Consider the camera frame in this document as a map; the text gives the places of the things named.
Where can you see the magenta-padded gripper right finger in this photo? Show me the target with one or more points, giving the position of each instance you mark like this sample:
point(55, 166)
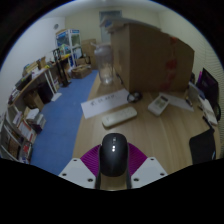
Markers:
point(148, 170)

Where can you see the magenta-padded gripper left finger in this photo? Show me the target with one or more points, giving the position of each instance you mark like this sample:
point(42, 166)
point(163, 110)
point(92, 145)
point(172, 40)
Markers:
point(78, 170)

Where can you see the black computer mouse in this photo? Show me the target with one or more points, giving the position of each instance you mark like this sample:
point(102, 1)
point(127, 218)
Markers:
point(114, 156)

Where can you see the black mouse pad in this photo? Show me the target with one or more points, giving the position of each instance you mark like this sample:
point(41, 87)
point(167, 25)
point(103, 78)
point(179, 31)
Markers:
point(201, 148)

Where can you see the long white remote control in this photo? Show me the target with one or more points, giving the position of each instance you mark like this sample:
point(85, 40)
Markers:
point(119, 116)

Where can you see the short white remote control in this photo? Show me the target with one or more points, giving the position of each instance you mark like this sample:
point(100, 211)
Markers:
point(158, 105)

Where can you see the stack of books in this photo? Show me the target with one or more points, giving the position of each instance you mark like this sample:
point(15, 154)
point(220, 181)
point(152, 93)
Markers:
point(36, 118)

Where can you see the white paper sheet with writing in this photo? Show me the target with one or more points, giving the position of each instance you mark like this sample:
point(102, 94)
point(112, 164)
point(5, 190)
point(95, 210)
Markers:
point(100, 104)

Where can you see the white bookshelf unit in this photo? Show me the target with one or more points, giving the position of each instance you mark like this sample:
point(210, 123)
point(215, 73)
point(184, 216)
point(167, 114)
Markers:
point(15, 136)

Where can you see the plain white paper sheet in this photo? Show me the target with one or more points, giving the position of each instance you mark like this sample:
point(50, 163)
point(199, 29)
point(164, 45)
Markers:
point(178, 101)

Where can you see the black pen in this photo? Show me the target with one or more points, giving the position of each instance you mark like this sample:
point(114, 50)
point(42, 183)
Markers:
point(208, 122)

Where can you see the brown cardboard box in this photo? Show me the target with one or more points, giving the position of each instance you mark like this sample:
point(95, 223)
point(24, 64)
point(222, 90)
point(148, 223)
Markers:
point(33, 100)

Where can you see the open notebook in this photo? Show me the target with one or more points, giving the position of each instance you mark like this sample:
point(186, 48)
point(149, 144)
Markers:
point(208, 111)

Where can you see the black computer tower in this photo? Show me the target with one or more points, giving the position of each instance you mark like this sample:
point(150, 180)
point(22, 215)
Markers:
point(45, 92)

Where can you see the open cardboard box on floor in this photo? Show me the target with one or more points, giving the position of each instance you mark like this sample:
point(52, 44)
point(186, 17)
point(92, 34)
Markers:
point(81, 71)

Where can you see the black metal stand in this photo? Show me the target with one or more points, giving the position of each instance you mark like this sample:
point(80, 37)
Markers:
point(61, 68)

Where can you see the black monitor with purple edge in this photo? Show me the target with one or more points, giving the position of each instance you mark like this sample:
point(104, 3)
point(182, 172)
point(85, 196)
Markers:
point(209, 86)

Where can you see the clear plastic jar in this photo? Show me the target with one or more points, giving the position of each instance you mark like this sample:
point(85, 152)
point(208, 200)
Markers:
point(104, 65)

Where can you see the large cardboard box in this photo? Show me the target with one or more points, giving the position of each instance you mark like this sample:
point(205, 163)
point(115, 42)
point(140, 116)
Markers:
point(150, 60)

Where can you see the stack of cardboard boxes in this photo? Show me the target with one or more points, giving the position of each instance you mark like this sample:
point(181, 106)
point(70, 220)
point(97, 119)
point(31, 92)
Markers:
point(88, 50)

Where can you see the blue and white claw machine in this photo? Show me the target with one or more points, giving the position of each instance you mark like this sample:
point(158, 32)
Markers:
point(68, 41)

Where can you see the grey door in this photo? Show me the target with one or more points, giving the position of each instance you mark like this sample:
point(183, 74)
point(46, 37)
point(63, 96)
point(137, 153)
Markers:
point(108, 15)

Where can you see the cluttered wooden wall desk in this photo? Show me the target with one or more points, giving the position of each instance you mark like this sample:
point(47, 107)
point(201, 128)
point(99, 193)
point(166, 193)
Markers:
point(33, 78)

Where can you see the round wall clock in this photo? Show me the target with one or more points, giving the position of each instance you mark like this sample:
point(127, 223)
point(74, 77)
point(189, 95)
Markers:
point(56, 26)

